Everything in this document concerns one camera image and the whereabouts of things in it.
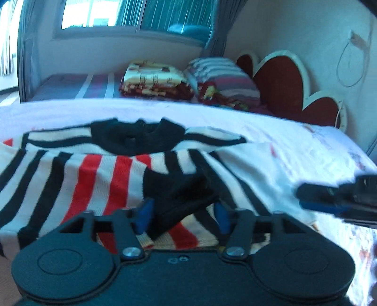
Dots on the folded printed blanket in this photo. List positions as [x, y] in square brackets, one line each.
[153, 76]

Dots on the folded striped quilt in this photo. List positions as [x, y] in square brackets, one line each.
[223, 76]

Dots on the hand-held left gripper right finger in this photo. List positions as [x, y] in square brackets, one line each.
[222, 219]

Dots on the red black white striped sweater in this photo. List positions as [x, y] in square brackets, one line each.
[94, 176]

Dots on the teal curtain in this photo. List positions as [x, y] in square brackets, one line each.
[165, 11]

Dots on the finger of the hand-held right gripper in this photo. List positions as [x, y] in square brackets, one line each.
[319, 203]

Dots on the bed with striped sheet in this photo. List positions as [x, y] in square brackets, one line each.
[67, 85]

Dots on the red heart-shaped headboard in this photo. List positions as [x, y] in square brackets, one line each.
[282, 82]

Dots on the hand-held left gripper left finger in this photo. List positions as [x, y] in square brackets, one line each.
[144, 216]

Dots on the white wall socket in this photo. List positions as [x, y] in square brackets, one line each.
[357, 39]

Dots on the grey curtain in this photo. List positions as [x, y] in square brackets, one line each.
[219, 32]
[32, 44]

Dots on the white sheer curtain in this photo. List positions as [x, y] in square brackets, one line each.
[7, 38]

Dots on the red printed pillow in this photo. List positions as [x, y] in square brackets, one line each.
[223, 98]

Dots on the bedroom window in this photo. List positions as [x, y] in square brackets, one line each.
[97, 14]

